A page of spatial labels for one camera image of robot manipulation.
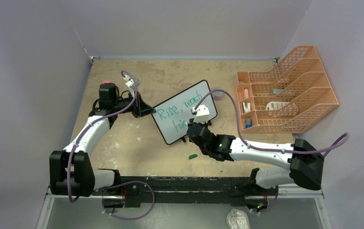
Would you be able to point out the clear jar of paperclips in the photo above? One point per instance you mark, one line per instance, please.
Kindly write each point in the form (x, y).
(217, 94)

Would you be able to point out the white stapler in organizer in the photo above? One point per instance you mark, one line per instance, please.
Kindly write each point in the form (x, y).
(246, 107)

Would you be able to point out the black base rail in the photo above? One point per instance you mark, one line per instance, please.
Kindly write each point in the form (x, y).
(235, 191)

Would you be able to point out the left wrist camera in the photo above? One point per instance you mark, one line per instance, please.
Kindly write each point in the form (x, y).
(131, 84)

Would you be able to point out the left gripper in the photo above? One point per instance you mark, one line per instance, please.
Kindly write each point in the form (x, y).
(140, 109)

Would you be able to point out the orange plastic file organizer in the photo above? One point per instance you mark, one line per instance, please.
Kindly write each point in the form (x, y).
(300, 79)

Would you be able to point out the green marker cap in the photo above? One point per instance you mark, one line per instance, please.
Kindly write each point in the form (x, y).
(192, 156)

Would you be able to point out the white label card in organizer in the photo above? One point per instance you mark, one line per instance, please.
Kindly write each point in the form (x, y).
(272, 106)

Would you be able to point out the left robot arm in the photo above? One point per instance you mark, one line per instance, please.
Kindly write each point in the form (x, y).
(71, 172)

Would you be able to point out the aluminium frame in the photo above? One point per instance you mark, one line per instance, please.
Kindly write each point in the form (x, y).
(292, 207)

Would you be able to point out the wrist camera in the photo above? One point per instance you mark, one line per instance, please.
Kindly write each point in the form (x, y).
(131, 84)
(201, 113)

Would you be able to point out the clear plastic bag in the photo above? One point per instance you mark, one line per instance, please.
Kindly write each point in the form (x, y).
(237, 219)

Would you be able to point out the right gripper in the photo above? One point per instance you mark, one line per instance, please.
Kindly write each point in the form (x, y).
(205, 124)

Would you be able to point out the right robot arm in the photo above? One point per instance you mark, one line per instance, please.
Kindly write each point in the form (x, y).
(291, 163)

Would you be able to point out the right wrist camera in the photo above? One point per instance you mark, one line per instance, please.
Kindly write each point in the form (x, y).
(201, 113)

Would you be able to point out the small whiteboard black frame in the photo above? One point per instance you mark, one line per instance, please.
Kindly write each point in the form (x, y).
(172, 115)

